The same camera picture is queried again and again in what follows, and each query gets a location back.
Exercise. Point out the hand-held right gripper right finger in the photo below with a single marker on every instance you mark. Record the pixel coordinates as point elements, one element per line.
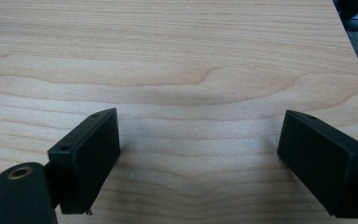
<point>323,161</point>

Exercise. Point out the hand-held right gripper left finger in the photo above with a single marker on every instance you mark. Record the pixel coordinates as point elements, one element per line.
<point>84,161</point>

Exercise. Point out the dark metal stand base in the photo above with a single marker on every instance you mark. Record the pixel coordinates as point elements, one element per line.
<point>354,9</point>

